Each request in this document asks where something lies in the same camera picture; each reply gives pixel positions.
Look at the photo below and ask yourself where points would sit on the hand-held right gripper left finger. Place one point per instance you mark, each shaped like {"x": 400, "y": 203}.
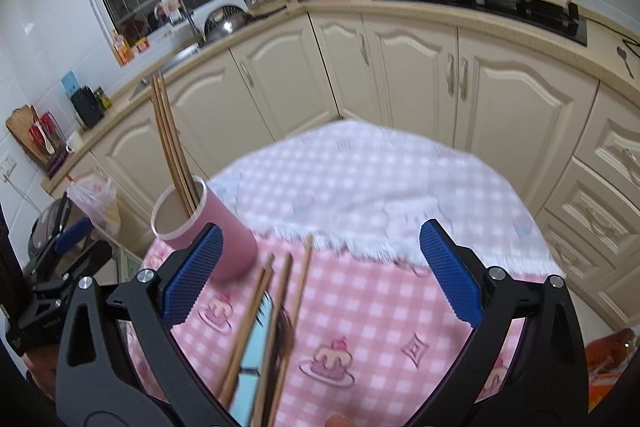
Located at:
{"x": 192, "y": 277}

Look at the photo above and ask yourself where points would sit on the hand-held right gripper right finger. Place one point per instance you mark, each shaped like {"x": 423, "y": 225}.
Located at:
{"x": 450, "y": 277}

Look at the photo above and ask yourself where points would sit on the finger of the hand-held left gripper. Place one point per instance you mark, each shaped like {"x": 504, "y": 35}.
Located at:
{"x": 72, "y": 234}
{"x": 92, "y": 257}

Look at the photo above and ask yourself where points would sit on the pink cup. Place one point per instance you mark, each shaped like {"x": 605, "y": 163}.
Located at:
{"x": 235, "y": 247}

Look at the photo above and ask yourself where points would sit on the wooden chopstick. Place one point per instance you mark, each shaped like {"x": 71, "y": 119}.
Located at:
{"x": 286, "y": 277}
{"x": 234, "y": 374}
{"x": 256, "y": 302}
{"x": 302, "y": 277}

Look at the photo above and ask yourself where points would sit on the light blue plastic utensil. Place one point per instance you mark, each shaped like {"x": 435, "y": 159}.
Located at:
{"x": 255, "y": 347}

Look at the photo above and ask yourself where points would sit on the bundle of wooden chopsticks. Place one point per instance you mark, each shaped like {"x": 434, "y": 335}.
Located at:
{"x": 172, "y": 147}

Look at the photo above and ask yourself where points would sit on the person's left forearm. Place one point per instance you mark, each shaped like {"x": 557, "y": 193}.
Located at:
{"x": 12, "y": 397}

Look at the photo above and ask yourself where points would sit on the person's left hand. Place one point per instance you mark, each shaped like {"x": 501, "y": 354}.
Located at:
{"x": 42, "y": 372}

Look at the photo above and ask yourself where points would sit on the grey rice cooker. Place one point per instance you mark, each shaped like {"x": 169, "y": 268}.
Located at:
{"x": 45, "y": 227}

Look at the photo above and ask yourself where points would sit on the clear plastic bag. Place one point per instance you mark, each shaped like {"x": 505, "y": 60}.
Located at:
{"x": 95, "y": 204}

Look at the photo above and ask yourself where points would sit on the white mug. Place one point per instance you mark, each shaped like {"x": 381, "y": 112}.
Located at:
{"x": 74, "y": 142}

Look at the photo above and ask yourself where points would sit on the pink checked tablecloth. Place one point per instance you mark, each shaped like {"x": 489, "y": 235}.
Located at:
{"x": 360, "y": 307}

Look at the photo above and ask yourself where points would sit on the wooden cutting board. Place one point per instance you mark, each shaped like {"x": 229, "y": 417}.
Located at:
{"x": 20, "y": 127}

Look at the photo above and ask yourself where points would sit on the white lilac fringed towel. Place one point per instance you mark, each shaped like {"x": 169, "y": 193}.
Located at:
{"x": 375, "y": 177}

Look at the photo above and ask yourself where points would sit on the black knife block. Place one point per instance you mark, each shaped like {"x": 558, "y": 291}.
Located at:
{"x": 87, "y": 109}

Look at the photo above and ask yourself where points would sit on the small dark bottle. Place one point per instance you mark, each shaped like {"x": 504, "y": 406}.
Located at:
{"x": 102, "y": 99}

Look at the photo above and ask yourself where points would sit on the orange plastic item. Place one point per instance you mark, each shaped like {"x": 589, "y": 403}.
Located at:
{"x": 607, "y": 357}

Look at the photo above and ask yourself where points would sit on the cream kitchen cabinet unit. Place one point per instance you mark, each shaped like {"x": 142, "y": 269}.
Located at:
{"x": 525, "y": 107}

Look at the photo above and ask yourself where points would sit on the orange box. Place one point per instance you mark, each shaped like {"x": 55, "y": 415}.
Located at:
{"x": 122, "y": 49}

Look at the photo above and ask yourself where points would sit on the small red yellow box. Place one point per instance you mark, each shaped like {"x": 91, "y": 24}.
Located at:
{"x": 141, "y": 45}

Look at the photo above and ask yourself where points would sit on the metal faucet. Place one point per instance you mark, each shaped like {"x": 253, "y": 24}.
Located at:
{"x": 187, "y": 19}

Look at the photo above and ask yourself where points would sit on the metal wok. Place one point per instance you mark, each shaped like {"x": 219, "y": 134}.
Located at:
{"x": 227, "y": 22}

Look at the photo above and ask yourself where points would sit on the black gas stove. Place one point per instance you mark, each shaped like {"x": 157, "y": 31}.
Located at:
{"x": 500, "y": 4}

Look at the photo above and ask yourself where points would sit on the white wall socket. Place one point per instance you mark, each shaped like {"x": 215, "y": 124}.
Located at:
{"x": 7, "y": 166}

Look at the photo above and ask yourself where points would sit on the light blue wall card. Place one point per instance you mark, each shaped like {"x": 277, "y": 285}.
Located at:
{"x": 70, "y": 82}

